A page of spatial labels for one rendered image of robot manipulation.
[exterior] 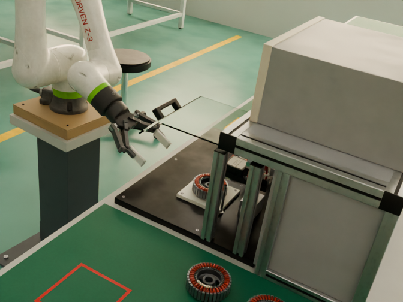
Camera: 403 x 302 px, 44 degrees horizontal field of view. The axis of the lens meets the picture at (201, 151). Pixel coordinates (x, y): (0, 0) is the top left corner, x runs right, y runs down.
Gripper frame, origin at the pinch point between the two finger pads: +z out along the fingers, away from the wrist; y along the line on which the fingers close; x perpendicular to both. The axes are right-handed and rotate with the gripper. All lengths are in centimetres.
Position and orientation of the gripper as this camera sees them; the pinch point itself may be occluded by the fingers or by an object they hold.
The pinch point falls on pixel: (154, 152)
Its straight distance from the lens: 162.0
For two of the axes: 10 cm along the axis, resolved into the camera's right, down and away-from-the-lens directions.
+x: 4.9, -5.5, -6.8
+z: 6.9, 7.2, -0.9
